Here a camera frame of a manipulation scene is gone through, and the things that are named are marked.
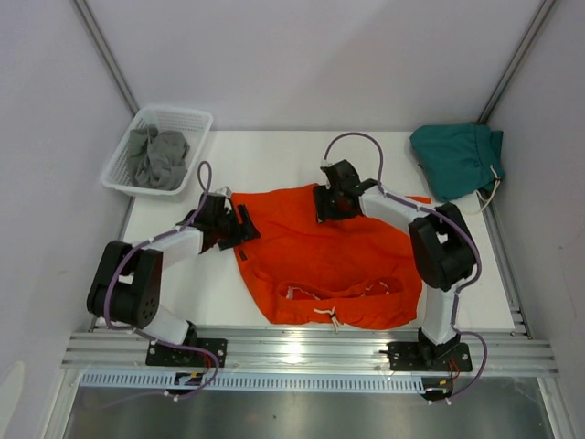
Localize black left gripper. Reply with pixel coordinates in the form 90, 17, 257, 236
214, 204, 260, 251

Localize orange shorts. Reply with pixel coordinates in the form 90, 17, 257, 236
232, 185, 423, 330

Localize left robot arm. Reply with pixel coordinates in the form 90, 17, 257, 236
86, 192, 261, 366

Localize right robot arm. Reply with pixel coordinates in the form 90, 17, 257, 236
313, 160, 481, 369

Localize grey shorts in basket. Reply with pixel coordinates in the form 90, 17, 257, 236
127, 125, 190, 191

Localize folded green shorts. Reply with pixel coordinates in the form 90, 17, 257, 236
409, 123, 505, 215

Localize white plastic basket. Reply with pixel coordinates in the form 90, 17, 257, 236
101, 104, 213, 199

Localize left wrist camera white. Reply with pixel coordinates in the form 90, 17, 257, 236
214, 186, 232, 198

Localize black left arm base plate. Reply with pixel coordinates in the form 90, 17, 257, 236
145, 338, 228, 369

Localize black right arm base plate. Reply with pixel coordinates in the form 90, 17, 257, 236
379, 340, 473, 372

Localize white slotted cable duct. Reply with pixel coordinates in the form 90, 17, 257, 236
80, 369, 425, 394

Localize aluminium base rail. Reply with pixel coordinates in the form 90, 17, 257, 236
61, 327, 559, 377

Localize aluminium corner post left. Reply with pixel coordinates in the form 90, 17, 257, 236
70, 0, 140, 116

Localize aluminium corner post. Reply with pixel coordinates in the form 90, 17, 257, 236
70, 0, 140, 116
476, 0, 559, 124

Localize aluminium corner post right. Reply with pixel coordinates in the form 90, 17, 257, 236
476, 0, 559, 124

